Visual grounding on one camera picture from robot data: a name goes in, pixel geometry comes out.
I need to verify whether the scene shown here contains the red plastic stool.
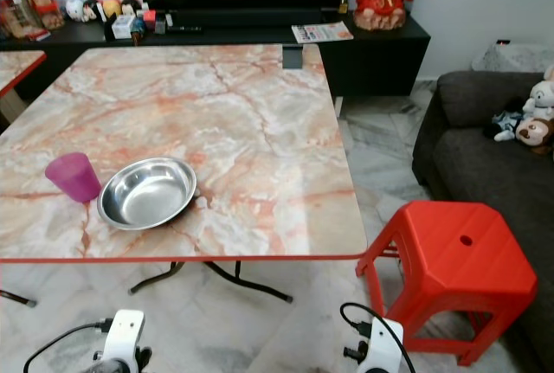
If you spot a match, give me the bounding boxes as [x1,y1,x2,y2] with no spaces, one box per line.
[355,200,539,367]

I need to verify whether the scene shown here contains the white round figurine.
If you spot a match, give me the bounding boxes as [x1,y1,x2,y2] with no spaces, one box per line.
[66,0,86,22]

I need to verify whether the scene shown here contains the brown monkey plush toy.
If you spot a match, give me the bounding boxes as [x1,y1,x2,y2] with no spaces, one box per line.
[515,116,554,158]

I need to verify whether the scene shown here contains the grey table clamp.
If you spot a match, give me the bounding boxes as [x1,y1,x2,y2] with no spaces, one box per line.
[283,44,304,69]

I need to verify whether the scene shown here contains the white lace cloth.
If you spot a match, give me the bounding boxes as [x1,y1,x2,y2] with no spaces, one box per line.
[472,42,554,73]

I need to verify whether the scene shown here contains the dark grey sofa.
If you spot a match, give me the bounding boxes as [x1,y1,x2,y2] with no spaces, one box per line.
[411,70,554,373]

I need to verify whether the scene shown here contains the small white box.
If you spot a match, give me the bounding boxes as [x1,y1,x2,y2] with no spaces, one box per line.
[112,15,136,40]

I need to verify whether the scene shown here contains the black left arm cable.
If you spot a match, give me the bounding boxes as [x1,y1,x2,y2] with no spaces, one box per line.
[23,318,113,373]

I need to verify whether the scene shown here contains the printed magazine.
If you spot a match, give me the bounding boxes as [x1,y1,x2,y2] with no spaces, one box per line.
[291,22,354,44]

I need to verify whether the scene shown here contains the black tv console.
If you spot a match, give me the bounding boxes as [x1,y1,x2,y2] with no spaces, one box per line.
[0,12,432,99]

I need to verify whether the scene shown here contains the large clear jar red lid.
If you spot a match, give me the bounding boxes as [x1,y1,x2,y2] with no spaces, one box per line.
[4,0,44,39]

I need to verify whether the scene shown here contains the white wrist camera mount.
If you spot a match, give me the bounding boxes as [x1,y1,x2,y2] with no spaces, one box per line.
[355,317,406,373]
[91,309,150,373]

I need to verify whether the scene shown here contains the black and white plush toy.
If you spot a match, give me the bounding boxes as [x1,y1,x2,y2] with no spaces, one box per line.
[485,109,529,142]

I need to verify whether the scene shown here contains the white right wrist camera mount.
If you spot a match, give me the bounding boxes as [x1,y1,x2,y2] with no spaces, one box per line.
[355,317,406,373]

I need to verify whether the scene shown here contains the large shallow steel dish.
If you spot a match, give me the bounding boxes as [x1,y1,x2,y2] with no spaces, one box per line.
[97,157,198,231]

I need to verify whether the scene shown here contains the small clear jar red lid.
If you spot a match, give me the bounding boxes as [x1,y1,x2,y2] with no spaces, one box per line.
[46,0,67,29]

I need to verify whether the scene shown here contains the purple plastic cup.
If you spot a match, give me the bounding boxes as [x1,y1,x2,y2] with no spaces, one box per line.
[45,152,103,203]

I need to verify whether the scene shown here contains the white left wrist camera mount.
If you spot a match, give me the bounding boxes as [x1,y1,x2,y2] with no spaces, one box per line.
[91,309,150,373]

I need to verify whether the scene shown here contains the white rabbit plush toy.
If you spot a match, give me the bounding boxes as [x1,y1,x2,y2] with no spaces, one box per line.
[524,66,554,119]

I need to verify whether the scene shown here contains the black folding table leg frame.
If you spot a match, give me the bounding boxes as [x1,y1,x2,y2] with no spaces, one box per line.
[0,260,294,308]

